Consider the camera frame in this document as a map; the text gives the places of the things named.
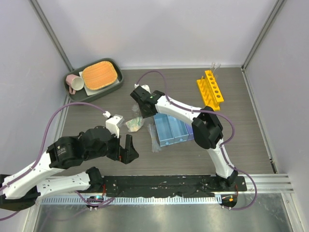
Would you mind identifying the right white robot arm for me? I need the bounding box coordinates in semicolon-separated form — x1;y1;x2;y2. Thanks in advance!
130;84;238;191

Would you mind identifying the bundle of plastic pipettes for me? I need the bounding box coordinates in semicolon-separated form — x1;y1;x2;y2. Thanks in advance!
147;124;161;153

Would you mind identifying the white square plate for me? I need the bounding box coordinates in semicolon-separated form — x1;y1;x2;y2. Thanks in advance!
79;71;119;96

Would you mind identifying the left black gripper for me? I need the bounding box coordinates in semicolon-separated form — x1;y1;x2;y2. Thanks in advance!
87;130;140;163

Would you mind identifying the orange woven mat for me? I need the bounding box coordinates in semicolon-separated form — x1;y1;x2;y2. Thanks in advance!
82;61;118;90

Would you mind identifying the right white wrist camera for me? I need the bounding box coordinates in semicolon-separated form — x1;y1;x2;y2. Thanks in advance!
134;84;151;93

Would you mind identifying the crumpled plastic bag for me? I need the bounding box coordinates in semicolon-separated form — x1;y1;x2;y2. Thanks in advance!
125;116;144;132

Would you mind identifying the blue compartment box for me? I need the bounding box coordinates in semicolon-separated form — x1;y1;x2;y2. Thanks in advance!
154;113;194;147

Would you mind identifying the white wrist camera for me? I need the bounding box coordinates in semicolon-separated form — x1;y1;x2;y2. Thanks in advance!
134;84;151;93
102;111;124;138

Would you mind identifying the small glass flask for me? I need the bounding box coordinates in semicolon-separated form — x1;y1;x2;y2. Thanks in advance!
132;104;141;117

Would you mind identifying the pink and white mug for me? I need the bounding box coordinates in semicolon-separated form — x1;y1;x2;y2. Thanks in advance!
66;74;84;95

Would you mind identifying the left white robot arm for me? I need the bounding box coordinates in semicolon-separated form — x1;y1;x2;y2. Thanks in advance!
0;126;139;212

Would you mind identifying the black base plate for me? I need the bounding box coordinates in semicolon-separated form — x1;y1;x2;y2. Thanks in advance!
79;174;248;198

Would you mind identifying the dark grey tray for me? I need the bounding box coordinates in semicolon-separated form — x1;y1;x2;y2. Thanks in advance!
63;58;124;102

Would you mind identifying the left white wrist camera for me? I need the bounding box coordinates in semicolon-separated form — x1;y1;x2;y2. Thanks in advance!
102;111;124;138

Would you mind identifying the white slotted cable duct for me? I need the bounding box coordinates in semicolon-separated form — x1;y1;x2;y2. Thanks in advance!
41;195;222;205

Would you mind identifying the yellow test tube rack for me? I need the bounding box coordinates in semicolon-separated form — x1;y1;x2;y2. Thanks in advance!
197;70;224;111

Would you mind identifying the long glass test tube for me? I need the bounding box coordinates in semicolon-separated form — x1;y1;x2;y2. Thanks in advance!
210;62;216;73

